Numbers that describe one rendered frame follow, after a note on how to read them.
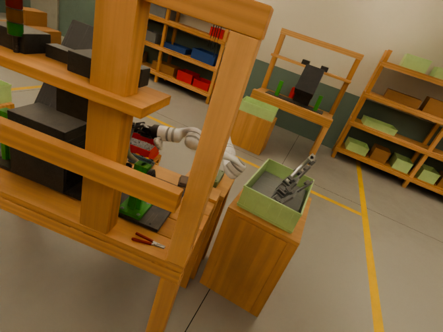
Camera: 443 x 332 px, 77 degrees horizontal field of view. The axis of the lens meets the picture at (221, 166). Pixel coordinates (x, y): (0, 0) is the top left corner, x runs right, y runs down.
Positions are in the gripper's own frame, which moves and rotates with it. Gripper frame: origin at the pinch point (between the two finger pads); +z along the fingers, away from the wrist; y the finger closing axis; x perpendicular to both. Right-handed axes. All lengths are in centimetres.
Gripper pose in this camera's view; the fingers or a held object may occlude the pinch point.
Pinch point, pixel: (132, 128)
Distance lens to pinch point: 147.3
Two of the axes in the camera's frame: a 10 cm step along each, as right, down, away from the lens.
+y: -0.8, -3.8, -9.2
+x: -2.1, 9.1, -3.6
